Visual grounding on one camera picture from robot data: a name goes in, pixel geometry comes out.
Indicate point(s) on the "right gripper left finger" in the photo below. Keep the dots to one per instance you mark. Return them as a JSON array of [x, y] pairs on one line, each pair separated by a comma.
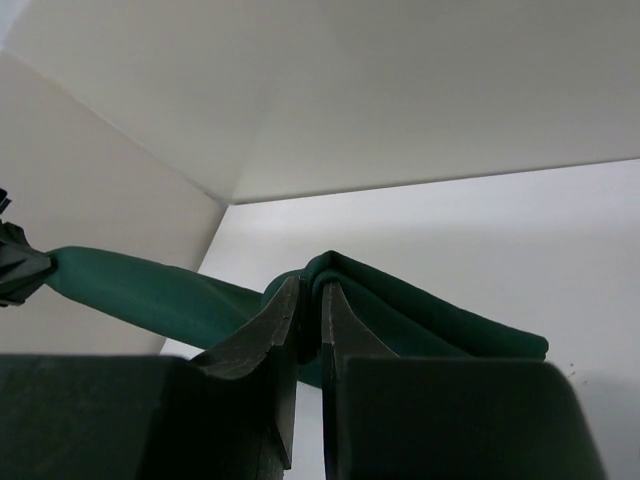
[[226, 414]]

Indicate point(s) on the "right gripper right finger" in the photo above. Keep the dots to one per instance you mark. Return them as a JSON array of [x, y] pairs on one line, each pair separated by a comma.
[[388, 417]]

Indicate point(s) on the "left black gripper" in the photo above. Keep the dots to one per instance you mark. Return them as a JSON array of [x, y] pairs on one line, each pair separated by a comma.
[[23, 268]]

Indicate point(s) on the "dark green cloth napkin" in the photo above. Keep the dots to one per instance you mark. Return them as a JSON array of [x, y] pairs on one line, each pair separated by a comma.
[[202, 311]]

